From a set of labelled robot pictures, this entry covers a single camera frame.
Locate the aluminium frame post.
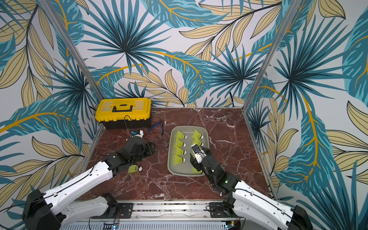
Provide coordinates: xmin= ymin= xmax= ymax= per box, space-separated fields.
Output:
xmin=39 ymin=0 xmax=105 ymax=101
xmin=242 ymin=0 xmax=301 ymax=114

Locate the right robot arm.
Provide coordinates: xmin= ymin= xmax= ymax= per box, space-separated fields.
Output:
xmin=190 ymin=153 xmax=313 ymax=230

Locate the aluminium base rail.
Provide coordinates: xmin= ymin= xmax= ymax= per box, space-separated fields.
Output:
xmin=43 ymin=199 xmax=291 ymax=230

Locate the aluminium frame post left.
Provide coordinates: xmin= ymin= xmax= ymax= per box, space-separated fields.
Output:
xmin=39 ymin=0 xmax=105 ymax=101

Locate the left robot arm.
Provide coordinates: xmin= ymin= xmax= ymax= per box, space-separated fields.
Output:
xmin=22 ymin=135 xmax=156 ymax=230

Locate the yellow shuttlecock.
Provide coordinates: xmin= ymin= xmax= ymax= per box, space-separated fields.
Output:
xmin=175 ymin=131 xmax=187 ymax=140
xmin=192 ymin=138 xmax=203 ymax=146
xmin=191 ymin=168 xmax=202 ymax=174
xmin=192 ymin=129 xmax=204 ymax=139
xmin=127 ymin=165 xmax=142 ymax=173
xmin=174 ymin=139 xmax=186 ymax=148
xmin=174 ymin=147 xmax=187 ymax=156
xmin=172 ymin=155 xmax=186 ymax=165

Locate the yellow black toolbox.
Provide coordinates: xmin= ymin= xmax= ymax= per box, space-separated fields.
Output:
xmin=95 ymin=98 xmax=151 ymax=129

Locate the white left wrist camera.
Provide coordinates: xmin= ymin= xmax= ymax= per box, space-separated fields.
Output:
xmin=131 ymin=130 xmax=144 ymax=139

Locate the aluminium frame post right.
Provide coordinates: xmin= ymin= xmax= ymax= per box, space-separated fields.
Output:
xmin=242 ymin=0 xmax=301 ymax=114

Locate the grey-green plastic storage tray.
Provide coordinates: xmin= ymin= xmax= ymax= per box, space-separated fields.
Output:
xmin=167 ymin=126 xmax=209 ymax=177

